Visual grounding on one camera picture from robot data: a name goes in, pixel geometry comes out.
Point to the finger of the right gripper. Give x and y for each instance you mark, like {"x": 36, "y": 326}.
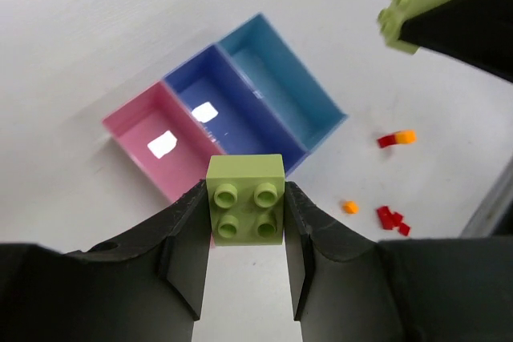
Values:
{"x": 476, "y": 32}

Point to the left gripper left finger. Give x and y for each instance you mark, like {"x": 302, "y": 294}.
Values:
{"x": 146, "y": 284}

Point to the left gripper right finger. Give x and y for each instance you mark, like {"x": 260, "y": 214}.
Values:
{"x": 345, "y": 287}

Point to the red lego with orange top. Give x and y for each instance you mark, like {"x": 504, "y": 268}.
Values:
{"x": 397, "y": 138}

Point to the red lego brick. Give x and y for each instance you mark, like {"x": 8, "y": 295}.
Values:
{"x": 389, "y": 219}

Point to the small orange lego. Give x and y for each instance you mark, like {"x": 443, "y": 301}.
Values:
{"x": 350, "y": 207}

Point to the small red lego plate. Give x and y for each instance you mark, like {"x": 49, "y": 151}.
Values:
{"x": 403, "y": 229}

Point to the pink container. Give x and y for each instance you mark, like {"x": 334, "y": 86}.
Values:
{"x": 159, "y": 134}

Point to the light blue container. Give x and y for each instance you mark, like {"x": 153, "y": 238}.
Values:
{"x": 283, "y": 81}

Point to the dark blue container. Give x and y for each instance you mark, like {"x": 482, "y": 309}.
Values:
{"x": 228, "y": 107}

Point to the right aluminium rail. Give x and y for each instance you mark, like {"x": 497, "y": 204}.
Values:
{"x": 494, "y": 214}

